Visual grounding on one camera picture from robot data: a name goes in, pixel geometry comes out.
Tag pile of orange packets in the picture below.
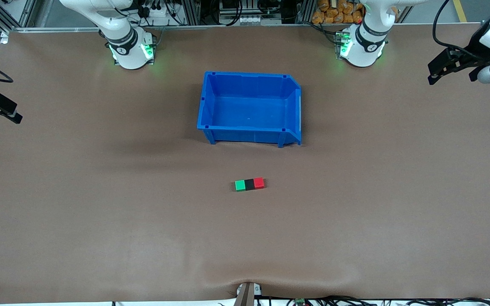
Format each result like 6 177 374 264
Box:
312 0 365 25

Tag brown table cover mat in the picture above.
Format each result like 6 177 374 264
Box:
0 23 490 305

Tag white power strip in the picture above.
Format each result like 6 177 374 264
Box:
141 0 174 20

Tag blue plastic storage bin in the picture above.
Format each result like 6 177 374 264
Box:
197 71 303 148

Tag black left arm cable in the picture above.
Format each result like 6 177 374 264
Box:
432 0 486 62

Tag bundle of black cables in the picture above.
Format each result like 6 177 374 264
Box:
266 295 490 306

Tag metal clamp bracket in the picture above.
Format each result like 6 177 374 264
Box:
236 281 262 306

